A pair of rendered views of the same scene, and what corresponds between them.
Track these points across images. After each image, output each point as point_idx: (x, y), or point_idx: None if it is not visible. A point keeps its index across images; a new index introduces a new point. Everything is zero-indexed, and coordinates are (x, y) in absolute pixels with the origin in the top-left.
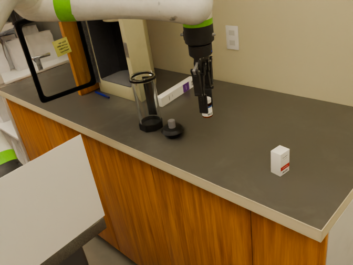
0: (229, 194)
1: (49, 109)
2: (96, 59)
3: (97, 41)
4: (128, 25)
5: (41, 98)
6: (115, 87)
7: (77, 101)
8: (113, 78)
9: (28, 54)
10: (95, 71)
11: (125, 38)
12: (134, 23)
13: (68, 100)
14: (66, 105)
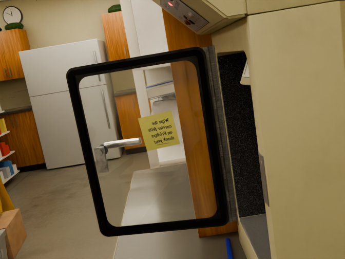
0: None
1: (122, 247)
2: (233, 172)
3: (242, 131)
4: (279, 100)
5: (100, 227)
6: (253, 257)
7: (177, 251)
8: (264, 226)
9: (83, 137)
10: (231, 197)
11: (261, 142)
12: (306, 95)
13: (169, 238)
14: (150, 255)
